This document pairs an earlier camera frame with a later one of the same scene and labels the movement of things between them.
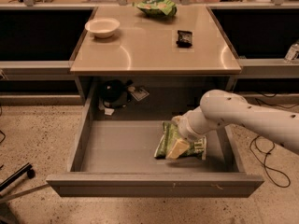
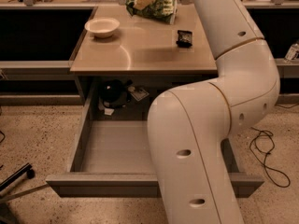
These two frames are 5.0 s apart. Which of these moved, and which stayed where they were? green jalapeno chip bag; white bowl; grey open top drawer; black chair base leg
Moved: green jalapeno chip bag
Stayed: white bowl; grey open top drawer; black chair base leg
